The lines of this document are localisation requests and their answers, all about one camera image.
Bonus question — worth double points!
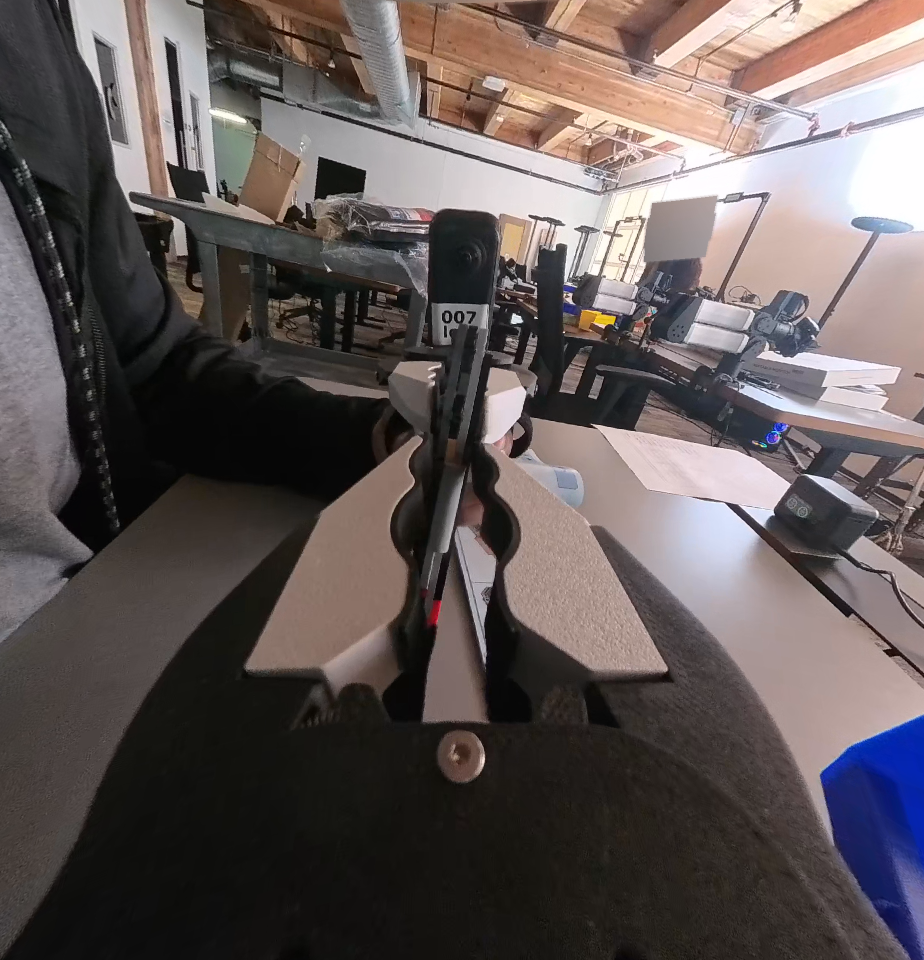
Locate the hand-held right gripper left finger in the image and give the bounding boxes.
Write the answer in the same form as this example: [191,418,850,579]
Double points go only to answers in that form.
[244,435,436,690]

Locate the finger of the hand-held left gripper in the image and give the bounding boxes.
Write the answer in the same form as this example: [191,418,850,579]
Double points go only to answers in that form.
[483,369,529,445]
[388,362,444,438]

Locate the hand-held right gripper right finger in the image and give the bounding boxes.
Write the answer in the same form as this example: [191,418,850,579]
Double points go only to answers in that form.
[471,448,670,685]

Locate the light blue instruction booklet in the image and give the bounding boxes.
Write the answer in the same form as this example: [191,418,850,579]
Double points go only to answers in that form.
[450,448,586,661]

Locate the black grey toy brick assembly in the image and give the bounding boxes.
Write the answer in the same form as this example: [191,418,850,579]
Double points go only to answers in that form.
[413,326,489,631]

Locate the person's left forearm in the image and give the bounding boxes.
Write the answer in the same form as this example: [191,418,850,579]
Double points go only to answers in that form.
[132,330,394,504]

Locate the plastic wrapped packs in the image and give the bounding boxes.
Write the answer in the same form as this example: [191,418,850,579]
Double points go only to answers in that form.
[312,196,436,290]

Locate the black office chair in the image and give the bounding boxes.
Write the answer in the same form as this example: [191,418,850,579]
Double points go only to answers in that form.
[593,363,676,430]

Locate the black monitor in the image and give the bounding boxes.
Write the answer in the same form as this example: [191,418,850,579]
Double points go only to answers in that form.
[314,157,367,201]

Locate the white paper sheet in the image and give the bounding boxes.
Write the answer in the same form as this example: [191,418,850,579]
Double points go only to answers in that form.
[593,423,789,501]

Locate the grey metal table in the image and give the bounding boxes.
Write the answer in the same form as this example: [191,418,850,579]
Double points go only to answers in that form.
[129,191,429,361]

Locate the brown cardboard box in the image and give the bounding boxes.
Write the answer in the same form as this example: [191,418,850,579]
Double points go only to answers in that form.
[239,132,310,224]

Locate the black battery charger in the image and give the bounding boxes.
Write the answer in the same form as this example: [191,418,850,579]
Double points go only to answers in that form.
[774,474,880,554]

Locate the flat white box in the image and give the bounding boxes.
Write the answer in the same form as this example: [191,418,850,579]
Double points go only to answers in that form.
[747,351,904,412]

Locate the wooden work table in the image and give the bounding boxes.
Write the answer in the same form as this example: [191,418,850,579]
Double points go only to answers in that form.
[642,341,924,496]

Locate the person's grey shirt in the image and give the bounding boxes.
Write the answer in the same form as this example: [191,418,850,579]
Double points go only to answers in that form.
[0,150,95,661]

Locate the person's black jacket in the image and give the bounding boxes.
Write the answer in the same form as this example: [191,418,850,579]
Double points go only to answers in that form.
[0,0,230,556]

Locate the blue plastic storage bin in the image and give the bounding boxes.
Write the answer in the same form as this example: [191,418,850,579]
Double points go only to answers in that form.
[820,705,924,960]

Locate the black floor lamp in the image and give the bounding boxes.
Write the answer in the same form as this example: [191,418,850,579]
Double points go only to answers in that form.
[816,216,915,331]

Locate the silver ventilation duct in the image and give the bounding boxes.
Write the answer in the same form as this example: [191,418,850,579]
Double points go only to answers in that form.
[340,0,424,125]

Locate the black charger cable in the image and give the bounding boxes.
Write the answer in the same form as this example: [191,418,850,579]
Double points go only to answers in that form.
[833,547,924,624]

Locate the black white patterned cord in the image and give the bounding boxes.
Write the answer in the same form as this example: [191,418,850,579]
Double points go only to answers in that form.
[0,118,121,535]

